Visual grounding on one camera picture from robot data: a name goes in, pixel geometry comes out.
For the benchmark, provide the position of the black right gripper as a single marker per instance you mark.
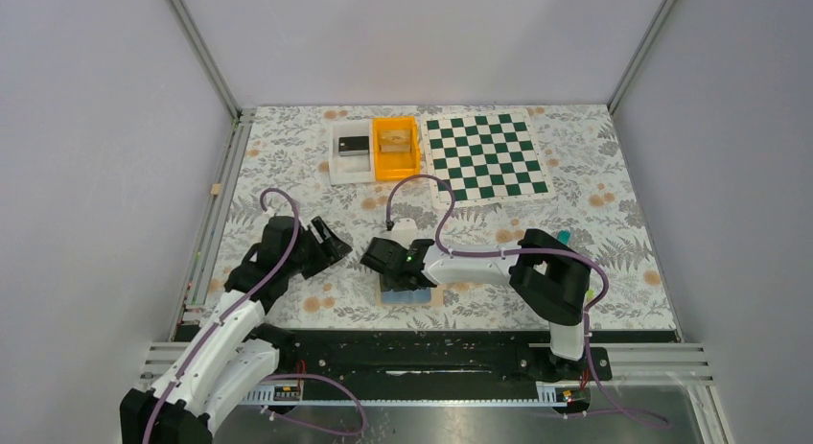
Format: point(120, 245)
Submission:
point(386, 263)

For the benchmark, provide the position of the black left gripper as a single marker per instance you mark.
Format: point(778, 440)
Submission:
point(320, 243)

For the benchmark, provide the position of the beige leather card holder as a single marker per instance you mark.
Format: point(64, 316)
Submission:
point(391, 294)

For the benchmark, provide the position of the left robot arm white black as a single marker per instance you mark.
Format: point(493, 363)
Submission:
point(235, 348)

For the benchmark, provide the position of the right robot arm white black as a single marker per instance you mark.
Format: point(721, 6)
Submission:
point(547, 275)

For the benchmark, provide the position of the teal card on table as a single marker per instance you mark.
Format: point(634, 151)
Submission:
point(563, 237)

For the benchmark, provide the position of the white plastic bin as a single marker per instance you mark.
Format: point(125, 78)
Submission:
point(350, 169)

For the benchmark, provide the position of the floral table cloth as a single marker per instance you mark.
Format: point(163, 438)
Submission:
point(286, 159)

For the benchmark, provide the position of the black box in white bin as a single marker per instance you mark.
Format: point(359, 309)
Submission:
point(353, 145)

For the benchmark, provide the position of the orange plastic bin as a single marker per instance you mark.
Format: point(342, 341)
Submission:
point(395, 166)

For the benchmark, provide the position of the wooden block in orange bin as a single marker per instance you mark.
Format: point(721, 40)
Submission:
point(395, 140)

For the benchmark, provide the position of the green white chessboard mat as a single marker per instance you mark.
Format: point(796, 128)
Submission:
point(485, 157)

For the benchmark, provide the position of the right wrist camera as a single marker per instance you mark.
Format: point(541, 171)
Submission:
point(404, 231)

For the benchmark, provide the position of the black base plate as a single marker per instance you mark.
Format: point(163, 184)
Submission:
point(427, 365)

